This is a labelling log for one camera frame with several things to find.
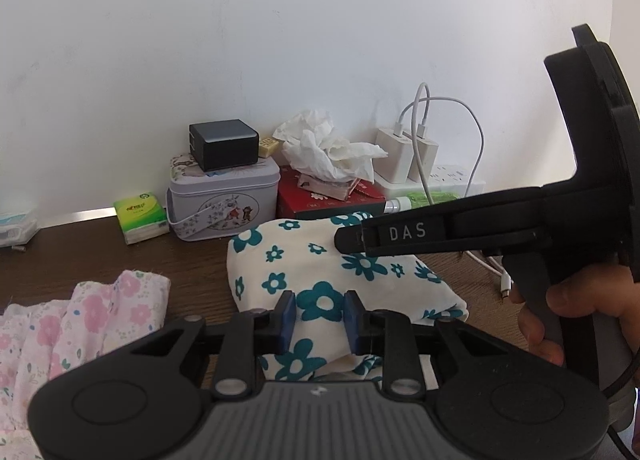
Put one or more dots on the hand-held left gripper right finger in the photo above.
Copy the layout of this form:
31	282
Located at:
354	325

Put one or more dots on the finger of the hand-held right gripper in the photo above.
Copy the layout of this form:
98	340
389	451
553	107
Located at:
350	240

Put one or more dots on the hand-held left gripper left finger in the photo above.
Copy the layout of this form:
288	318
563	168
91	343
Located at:
287	325

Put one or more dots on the white teal-flowered dress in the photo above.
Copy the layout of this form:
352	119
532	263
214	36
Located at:
280	260

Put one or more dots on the person's right hand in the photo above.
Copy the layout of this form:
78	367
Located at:
590	290

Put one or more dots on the red tissue box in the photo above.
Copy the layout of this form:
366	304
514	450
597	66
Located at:
300	200

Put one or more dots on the green clear bottle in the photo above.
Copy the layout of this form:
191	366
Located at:
425	199

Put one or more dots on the white charger plug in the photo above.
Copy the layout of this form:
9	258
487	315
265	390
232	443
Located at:
392	154
430	157

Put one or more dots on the crumpled white tissue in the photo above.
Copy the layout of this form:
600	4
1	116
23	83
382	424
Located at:
320	144

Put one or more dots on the white power strip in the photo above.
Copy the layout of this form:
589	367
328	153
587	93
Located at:
450	179

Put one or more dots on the grey decorated tin box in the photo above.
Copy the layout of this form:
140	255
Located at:
220	210

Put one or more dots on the black charger block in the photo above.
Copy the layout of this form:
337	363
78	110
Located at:
222	147

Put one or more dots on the green tissue packet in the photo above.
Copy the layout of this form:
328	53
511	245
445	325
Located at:
140	217

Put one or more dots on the pink floral garment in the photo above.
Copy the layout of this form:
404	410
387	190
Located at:
85	330

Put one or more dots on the white rectangular pack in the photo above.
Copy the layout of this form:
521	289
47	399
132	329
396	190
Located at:
17	230

